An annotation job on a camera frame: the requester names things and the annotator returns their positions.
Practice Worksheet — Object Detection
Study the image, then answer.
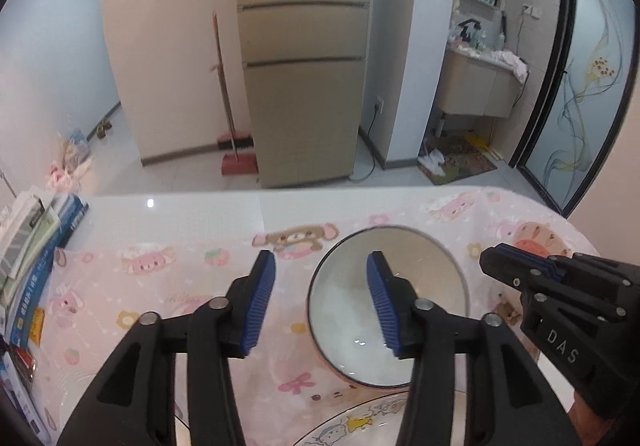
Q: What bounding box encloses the frosted glass door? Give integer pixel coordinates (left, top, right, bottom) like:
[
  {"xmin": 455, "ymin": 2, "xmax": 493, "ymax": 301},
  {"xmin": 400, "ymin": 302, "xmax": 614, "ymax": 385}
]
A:
[{"xmin": 510, "ymin": 0, "xmax": 638, "ymax": 219}]

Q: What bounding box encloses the pink cartoon printed tablecloth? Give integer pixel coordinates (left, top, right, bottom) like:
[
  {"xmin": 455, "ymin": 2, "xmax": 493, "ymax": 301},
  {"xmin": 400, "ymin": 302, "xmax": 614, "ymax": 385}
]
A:
[{"xmin": 42, "ymin": 186, "xmax": 601, "ymax": 446}]

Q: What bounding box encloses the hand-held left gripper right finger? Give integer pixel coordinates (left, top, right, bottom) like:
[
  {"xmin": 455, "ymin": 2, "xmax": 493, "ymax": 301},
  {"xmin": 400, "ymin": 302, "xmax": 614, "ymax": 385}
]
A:
[{"xmin": 366, "ymin": 250, "xmax": 583, "ymax": 446}]

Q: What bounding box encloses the beige refrigerator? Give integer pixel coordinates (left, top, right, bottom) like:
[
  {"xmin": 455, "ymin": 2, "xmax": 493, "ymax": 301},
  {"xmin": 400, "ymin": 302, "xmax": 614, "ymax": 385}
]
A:
[{"xmin": 234, "ymin": 0, "xmax": 377, "ymax": 189}]

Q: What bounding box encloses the white plate with cartoon cats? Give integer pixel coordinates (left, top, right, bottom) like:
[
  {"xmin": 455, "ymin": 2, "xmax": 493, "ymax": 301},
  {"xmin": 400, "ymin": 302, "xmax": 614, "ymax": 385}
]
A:
[{"xmin": 280, "ymin": 390, "xmax": 413, "ymax": 446}]

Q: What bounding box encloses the beige vanity cabinet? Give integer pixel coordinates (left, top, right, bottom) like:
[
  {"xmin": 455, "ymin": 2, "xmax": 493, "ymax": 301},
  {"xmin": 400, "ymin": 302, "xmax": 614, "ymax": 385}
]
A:
[{"xmin": 434, "ymin": 46, "xmax": 523, "ymax": 119}]

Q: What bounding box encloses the pile of plush toys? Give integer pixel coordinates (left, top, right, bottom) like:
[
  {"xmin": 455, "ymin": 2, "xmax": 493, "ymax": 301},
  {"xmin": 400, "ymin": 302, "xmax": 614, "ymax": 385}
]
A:
[{"xmin": 47, "ymin": 129, "xmax": 96, "ymax": 189}]

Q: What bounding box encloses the white cloth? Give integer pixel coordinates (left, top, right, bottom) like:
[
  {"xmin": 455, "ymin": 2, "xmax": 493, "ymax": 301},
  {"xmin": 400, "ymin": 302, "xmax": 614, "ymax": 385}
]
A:
[{"xmin": 419, "ymin": 150, "xmax": 446, "ymax": 177}]

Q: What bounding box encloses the person's right hand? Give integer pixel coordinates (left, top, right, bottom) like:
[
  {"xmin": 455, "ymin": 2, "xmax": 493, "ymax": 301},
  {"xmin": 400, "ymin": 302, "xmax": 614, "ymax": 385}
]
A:
[{"xmin": 570, "ymin": 388, "xmax": 623, "ymax": 446}]

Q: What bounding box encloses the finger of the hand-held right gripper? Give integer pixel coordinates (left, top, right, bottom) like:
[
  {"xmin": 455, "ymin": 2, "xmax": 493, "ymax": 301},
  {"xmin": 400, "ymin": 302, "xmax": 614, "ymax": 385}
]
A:
[
  {"xmin": 478, "ymin": 246, "xmax": 632, "ymax": 327},
  {"xmin": 497, "ymin": 243, "xmax": 640, "ymax": 284}
]

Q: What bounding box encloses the pink cloth on vanity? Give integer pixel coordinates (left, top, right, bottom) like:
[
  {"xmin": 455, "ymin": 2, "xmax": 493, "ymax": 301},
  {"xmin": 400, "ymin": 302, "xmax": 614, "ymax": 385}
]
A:
[{"xmin": 492, "ymin": 49, "xmax": 530, "ymax": 84}]

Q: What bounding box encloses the stack of books and boxes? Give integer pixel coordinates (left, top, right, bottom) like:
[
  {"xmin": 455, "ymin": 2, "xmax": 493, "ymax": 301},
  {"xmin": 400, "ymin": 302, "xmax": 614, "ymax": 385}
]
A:
[{"xmin": 0, "ymin": 186, "xmax": 91, "ymax": 446}]

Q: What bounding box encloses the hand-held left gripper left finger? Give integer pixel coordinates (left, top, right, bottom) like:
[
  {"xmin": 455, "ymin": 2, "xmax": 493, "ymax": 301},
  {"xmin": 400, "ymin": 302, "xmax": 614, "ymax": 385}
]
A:
[{"xmin": 56, "ymin": 249, "xmax": 277, "ymax": 446}]

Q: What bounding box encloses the black power cable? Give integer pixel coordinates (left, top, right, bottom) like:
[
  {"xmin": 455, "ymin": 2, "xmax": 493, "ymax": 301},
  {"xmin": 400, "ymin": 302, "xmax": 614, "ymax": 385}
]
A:
[{"xmin": 350, "ymin": 109, "xmax": 381, "ymax": 183}]

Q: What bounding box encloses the red dustpan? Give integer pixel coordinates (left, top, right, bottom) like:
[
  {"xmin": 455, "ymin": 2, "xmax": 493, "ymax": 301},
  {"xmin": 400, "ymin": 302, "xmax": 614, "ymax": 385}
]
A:
[{"xmin": 221, "ymin": 150, "xmax": 259, "ymax": 177}]

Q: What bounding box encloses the white bowl with dark rim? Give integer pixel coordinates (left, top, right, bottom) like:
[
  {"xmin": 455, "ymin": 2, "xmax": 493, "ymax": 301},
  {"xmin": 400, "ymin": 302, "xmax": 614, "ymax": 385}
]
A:
[{"xmin": 306, "ymin": 225, "xmax": 471, "ymax": 388}]

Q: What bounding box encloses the patterned floor mat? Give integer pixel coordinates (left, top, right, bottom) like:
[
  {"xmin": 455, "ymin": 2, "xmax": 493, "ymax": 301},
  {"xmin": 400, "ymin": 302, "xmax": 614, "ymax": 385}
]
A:
[{"xmin": 417, "ymin": 136, "xmax": 498, "ymax": 184}]

